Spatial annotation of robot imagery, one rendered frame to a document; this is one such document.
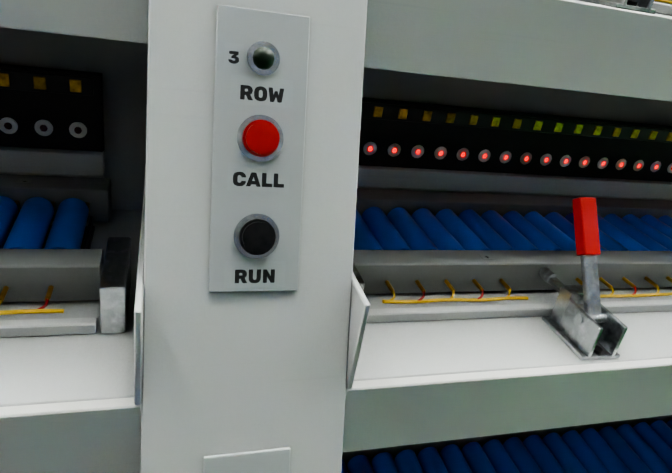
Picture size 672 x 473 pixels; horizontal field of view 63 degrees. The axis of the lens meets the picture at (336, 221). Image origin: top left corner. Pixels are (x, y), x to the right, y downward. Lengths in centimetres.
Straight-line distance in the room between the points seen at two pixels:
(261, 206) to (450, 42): 13
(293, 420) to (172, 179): 13
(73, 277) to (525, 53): 26
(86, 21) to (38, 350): 15
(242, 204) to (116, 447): 12
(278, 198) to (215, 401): 10
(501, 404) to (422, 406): 5
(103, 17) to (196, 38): 4
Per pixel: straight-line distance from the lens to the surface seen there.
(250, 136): 24
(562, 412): 37
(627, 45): 36
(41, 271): 32
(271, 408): 27
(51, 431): 28
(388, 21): 28
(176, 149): 24
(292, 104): 25
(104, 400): 27
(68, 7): 27
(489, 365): 32
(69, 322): 30
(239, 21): 25
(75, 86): 40
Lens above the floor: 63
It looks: 6 degrees down
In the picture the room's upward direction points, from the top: 3 degrees clockwise
